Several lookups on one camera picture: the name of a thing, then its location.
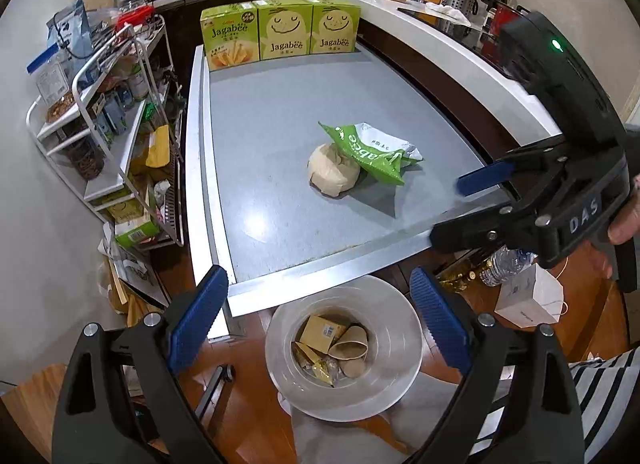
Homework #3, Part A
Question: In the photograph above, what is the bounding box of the green snack bag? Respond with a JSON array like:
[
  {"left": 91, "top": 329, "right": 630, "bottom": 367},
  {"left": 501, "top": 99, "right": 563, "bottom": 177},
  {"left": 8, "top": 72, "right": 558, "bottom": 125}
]
[{"left": 319, "top": 122, "right": 423, "bottom": 186}]

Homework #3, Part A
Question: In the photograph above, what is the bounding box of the beige paper ball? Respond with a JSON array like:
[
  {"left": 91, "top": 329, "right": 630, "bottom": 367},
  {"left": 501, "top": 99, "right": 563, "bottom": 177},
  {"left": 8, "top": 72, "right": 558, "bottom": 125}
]
[{"left": 307, "top": 143, "right": 360, "bottom": 198}]

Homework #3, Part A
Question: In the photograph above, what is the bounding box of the beige paper cup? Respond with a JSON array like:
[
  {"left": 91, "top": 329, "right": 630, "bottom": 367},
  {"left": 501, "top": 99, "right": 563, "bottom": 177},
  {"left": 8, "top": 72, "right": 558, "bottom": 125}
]
[{"left": 328, "top": 325, "right": 369, "bottom": 361}]

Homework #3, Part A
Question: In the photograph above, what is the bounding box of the white round trash bin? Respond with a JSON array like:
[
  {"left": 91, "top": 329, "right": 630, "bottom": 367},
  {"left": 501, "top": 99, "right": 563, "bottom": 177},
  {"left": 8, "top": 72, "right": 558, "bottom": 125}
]
[{"left": 265, "top": 276, "right": 423, "bottom": 423}]

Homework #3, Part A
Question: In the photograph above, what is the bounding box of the person's right hand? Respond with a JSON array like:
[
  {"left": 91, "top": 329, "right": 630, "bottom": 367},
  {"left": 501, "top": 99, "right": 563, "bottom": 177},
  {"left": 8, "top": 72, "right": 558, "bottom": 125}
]
[{"left": 608, "top": 175, "right": 640, "bottom": 245}]

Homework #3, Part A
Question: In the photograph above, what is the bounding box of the plastic water bottle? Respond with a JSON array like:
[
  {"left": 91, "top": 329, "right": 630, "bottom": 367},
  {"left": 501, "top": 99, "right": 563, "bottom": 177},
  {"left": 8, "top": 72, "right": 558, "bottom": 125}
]
[{"left": 480, "top": 247, "right": 535, "bottom": 288}]

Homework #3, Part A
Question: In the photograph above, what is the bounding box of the white paper bag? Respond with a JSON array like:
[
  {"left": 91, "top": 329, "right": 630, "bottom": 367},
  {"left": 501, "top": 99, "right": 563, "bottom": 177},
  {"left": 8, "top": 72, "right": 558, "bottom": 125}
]
[{"left": 495, "top": 265, "right": 565, "bottom": 329}]

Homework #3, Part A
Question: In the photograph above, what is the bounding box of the red pot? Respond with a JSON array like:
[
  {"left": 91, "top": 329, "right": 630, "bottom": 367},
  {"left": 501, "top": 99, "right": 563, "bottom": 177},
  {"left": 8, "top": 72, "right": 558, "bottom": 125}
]
[{"left": 480, "top": 2, "right": 529, "bottom": 62}]

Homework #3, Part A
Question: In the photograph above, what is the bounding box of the yellow box in bin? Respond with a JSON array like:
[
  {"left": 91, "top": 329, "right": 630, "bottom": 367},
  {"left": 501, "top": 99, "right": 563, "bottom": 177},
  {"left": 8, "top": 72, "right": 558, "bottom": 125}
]
[{"left": 298, "top": 315, "right": 346, "bottom": 354}]

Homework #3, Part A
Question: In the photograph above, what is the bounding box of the right Jagabee smiley box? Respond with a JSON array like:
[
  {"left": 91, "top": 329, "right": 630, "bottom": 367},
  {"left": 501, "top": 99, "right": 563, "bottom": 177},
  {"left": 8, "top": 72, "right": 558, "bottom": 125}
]
[{"left": 308, "top": 0, "right": 360, "bottom": 55}]

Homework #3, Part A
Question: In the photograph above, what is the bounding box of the jagabee smiley box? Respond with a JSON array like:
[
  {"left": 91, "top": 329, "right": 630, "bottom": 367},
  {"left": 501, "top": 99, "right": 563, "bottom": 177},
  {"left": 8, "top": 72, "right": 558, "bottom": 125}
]
[
  {"left": 308, "top": 0, "right": 360, "bottom": 55},
  {"left": 254, "top": 0, "right": 314, "bottom": 60}
]

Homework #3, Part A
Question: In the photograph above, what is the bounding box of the middle Jagabee smiley box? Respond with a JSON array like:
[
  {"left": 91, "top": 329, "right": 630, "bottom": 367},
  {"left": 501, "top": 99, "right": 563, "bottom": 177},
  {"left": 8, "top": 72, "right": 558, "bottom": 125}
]
[{"left": 254, "top": 0, "right": 314, "bottom": 60}]

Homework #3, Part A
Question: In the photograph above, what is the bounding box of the Jagabee box with fries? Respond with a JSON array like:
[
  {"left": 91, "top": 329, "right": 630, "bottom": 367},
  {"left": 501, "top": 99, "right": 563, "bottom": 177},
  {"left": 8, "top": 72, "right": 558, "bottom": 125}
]
[{"left": 200, "top": 2, "right": 259, "bottom": 71}]

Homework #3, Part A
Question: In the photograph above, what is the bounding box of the blue snack bag on rack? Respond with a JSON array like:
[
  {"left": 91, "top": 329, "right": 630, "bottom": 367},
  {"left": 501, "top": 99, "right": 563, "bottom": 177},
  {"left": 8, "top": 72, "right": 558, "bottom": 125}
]
[{"left": 47, "top": 0, "right": 94, "bottom": 72}]

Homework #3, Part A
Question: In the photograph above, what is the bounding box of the white wire storage rack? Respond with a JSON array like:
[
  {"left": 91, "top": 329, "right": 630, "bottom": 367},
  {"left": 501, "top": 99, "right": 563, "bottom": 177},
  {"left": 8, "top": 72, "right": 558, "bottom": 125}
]
[{"left": 26, "top": 16, "right": 184, "bottom": 251}]

